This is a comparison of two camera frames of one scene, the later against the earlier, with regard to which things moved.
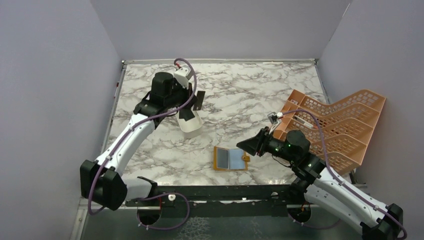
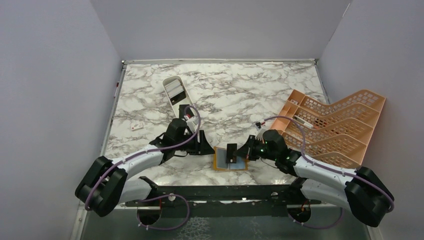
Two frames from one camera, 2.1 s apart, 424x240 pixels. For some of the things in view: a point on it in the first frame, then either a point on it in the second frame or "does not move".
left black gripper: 188,92 to 202,146
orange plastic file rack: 347,125 does not move
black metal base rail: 226,201 does not move
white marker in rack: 303,121 does not move
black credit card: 200,96 to 230,158
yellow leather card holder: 230,159 does not move
